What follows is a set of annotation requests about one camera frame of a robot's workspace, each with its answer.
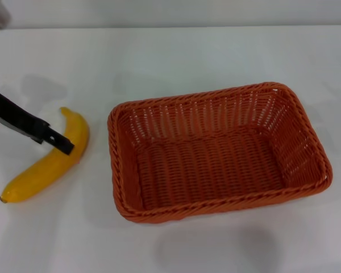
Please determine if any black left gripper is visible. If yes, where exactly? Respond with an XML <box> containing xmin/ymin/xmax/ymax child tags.
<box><xmin>0</xmin><ymin>87</ymin><xmax>75</xmax><ymax>156</ymax></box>

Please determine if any orange woven plastic basket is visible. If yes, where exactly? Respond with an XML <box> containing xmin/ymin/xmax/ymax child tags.
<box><xmin>107</xmin><ymin>81</ymin><xmax>334</xmax><ymax>226</ymax></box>

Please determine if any yellow banana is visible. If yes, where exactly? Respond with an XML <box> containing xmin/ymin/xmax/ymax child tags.
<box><xmin>0</xmin><ymin>106</ymin><xmax>90</xmax><ymax>204</ymax></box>

